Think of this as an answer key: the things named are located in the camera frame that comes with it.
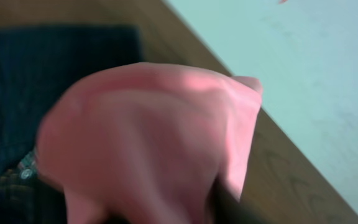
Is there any pink shirt with bronze lettering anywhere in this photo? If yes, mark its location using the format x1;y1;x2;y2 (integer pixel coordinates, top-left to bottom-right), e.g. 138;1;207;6
36;63;263;223

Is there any navy blue folded shirt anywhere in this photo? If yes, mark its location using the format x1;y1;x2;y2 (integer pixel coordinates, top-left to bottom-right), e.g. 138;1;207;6
0;26;142;223

